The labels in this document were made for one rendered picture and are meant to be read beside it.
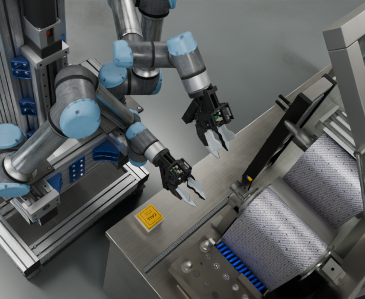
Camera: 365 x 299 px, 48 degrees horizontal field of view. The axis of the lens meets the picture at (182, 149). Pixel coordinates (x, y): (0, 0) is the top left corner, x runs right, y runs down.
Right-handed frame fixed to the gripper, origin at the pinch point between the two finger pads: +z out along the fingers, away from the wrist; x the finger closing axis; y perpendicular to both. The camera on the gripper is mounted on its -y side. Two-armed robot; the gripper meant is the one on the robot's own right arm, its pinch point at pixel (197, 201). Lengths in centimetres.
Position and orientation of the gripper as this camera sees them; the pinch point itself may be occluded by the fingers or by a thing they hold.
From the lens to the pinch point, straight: 141.1
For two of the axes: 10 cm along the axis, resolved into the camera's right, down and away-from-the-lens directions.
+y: 2.0, -5.2, -8.3
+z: 6.7, 6.9, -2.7
